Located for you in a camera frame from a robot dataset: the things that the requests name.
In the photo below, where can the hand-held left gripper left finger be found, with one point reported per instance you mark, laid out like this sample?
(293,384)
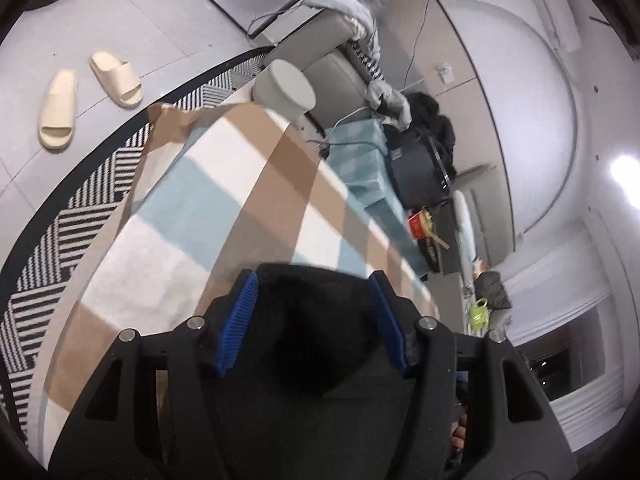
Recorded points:
(237,325)

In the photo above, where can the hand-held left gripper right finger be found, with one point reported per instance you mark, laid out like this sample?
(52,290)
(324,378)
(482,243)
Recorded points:
(392,325)

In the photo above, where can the black knit sweater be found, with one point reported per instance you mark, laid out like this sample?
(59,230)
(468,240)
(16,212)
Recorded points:
(310,340)

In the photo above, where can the black tray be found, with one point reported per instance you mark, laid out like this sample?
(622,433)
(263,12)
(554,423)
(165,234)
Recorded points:
(442,255)

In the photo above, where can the green toy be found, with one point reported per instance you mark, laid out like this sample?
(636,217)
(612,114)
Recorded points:
(478,314)

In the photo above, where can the grey padded jacket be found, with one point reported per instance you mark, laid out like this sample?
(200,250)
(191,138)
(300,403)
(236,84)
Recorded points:
(492,290)

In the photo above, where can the white pillow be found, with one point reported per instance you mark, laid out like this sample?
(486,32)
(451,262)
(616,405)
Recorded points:
(462,230)

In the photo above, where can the checked blanket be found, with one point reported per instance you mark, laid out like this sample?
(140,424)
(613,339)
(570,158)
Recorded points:
(225,185)

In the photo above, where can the dark electric cooker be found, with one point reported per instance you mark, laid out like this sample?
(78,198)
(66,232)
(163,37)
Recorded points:
(417,175)

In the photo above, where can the teal checked cloth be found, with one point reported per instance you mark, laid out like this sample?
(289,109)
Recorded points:
(360,160)

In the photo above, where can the white curtain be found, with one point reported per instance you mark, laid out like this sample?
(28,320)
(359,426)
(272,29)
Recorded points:
(565,300)

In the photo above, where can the black white striped rug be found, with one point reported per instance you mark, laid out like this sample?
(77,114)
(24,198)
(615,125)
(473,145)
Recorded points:
(75,220)

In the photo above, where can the black jacket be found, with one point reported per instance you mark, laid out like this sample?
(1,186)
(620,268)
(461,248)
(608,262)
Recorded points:
(435,125)

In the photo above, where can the grey garment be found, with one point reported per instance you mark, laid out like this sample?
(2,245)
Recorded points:
(387,102)

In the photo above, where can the grey round stool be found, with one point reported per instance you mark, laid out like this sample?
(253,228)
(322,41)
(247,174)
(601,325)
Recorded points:
(282,90)

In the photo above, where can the grey sofa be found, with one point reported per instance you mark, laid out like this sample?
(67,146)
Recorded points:
(330,65)

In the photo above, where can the houndstooth pillow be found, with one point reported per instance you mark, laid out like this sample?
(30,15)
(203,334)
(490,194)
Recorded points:
(367,57)

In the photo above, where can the cream slipper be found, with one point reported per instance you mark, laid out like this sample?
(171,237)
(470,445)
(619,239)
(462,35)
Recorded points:
(57,110)
(117,77)

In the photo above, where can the grey hoodie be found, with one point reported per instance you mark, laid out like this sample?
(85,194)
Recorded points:
(345,7)

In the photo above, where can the wall socket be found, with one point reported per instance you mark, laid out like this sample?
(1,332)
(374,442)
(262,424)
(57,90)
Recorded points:
(445,72)

